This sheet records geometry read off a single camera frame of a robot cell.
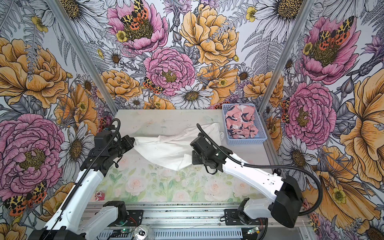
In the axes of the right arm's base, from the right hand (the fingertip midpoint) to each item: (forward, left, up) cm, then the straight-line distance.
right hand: (197, 161), depth 78 cm
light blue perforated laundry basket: (+20, -41, -11) cm, 47 cm away
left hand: (+9, +32, +5) cm, 34 cm away
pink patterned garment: (+37, -31, -11) cm, 50 cm away
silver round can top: (-29, +22, 0) cm, 37 cm away
